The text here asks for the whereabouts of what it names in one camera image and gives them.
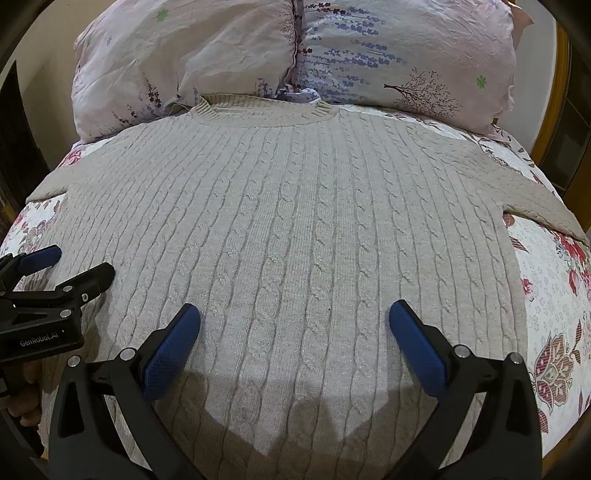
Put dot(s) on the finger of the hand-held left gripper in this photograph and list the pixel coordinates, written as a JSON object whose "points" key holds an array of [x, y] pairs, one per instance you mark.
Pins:
{"points": [[39, 259], [87, 281]]}

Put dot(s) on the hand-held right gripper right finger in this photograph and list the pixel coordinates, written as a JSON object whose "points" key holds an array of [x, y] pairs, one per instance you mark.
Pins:
{"points": [[418, 353]]}

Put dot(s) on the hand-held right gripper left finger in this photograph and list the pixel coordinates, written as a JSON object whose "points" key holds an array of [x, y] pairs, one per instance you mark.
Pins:
{"points": [[168, 355]]}

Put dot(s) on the person's left hand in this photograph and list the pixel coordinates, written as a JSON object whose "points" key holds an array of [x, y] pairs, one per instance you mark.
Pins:
{"points": [[25, 397]]}

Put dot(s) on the white floral quilt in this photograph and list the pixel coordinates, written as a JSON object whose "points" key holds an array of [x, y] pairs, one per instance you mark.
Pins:
{"points": [[554, 323]]}

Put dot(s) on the pink floral pillow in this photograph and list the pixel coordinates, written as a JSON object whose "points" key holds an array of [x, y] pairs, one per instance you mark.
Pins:
{"points": [[184, 60]]}

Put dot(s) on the blue and white cloth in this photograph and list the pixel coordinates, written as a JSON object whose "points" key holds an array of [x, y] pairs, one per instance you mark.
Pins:
{"points": [[300, 95]]}

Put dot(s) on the pink pillow with tree print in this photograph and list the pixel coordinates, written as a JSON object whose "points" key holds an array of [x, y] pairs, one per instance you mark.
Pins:
{"points": [[406, 55]]}

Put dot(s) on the wooden bed frame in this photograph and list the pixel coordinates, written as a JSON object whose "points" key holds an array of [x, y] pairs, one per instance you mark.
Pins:
{"points": [[556, 97]]}

